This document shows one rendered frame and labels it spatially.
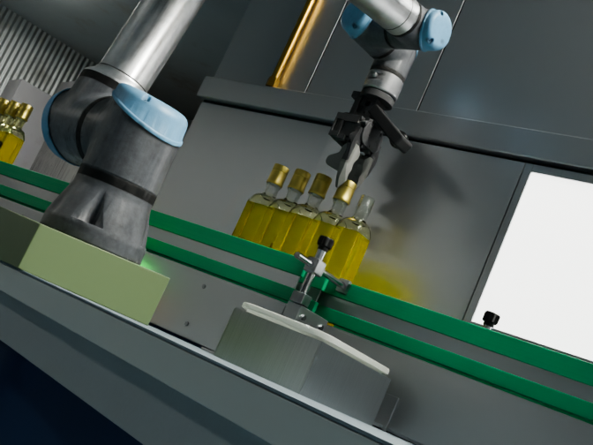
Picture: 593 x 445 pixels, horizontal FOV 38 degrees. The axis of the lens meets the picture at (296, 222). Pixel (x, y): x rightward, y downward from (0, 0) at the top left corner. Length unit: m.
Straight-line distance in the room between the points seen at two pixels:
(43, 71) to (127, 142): 7.32
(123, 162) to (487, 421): 0.66
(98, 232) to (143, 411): 0.39
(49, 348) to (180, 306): 0.57
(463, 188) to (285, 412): 1.17
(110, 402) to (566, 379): 0.73
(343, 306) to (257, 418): 0.94
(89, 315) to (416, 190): 0.99
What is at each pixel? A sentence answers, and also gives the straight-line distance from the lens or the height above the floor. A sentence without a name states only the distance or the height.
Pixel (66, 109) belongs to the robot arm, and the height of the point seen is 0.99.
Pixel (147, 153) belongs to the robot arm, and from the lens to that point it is 1.20.
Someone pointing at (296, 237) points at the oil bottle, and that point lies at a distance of 1.66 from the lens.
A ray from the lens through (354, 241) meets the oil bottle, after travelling 1.60.
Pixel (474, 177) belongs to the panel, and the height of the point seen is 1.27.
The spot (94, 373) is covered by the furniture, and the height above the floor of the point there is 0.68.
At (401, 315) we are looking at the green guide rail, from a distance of 1.48.
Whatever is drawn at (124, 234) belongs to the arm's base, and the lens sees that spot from 1.18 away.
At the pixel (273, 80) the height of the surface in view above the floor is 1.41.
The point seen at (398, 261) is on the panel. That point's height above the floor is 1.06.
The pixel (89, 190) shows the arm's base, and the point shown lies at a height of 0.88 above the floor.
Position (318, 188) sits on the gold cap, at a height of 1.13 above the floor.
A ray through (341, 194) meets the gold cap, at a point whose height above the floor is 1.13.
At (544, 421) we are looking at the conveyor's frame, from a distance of 1.33.
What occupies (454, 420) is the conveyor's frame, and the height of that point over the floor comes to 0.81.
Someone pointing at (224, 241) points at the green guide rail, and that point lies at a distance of 1.62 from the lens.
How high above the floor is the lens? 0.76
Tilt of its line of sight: 10 degrees up
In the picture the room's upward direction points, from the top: 24 degrees clockwise
